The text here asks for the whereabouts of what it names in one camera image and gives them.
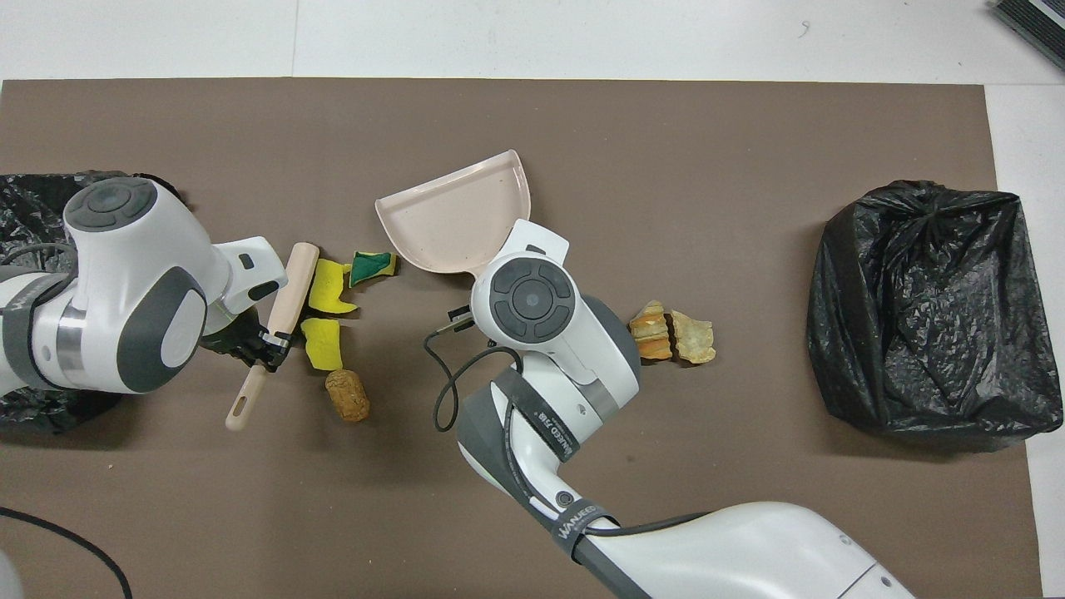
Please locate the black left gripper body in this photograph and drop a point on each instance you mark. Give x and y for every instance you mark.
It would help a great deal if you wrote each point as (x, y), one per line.
(241, 337)

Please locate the small yellow sponge piece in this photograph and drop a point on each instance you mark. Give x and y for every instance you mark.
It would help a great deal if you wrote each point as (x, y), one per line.
(323, 343)

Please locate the beige hand brush black bristles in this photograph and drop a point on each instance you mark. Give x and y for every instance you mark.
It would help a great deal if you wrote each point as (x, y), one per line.
(295, 291)

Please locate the large yellow sponge piece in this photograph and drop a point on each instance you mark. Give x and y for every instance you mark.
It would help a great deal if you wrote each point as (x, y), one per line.
(329, 287)

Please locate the brown cork-like nugget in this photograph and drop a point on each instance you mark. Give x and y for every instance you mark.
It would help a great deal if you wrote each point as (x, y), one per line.
(347, 396)

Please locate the green and yellow sponge piece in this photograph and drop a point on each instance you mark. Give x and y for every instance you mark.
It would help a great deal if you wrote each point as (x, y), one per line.
(372, 266)

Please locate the beige plastic dustpan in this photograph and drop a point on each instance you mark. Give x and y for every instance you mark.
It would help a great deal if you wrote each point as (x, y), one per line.
(449, 225)

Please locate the large striped croissant piece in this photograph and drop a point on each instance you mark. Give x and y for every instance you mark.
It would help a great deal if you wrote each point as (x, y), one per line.
(650, 333)

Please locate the pale bread piece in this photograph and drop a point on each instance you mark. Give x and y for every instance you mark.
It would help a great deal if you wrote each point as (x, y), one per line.
(693, 339)

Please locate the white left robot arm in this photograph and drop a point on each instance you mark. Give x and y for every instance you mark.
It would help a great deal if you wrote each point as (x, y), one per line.
(141, 249)

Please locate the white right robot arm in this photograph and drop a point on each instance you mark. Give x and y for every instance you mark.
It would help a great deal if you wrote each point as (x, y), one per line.
(749, 549)

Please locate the pink bin with black bag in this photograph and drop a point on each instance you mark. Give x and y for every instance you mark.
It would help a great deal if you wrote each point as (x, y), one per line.
(33, 208)

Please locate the brown table mat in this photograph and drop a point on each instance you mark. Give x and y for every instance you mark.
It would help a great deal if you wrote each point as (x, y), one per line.
(582, 125)

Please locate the dark ribbed grey device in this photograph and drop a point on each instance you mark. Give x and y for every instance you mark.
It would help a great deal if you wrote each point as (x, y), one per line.
(1036, 21)

